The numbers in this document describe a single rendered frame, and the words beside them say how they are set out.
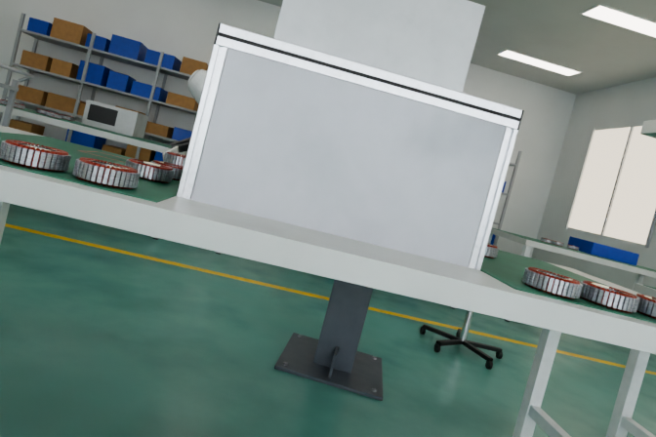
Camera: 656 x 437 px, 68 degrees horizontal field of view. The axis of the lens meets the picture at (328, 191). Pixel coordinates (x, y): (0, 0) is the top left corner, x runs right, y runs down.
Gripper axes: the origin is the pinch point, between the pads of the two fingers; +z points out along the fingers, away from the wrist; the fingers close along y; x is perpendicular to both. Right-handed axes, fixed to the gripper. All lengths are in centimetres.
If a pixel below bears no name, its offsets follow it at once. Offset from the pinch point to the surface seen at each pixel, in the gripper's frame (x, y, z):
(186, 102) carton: -199, 362, -465
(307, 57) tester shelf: 45, -50, 18
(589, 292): 6, -116, 18
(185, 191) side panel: 19, -33, 40
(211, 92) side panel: 37, -33, 30
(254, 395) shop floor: -87, -29, 8
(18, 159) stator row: 31, -15, 61
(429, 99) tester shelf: 38, -75, 9
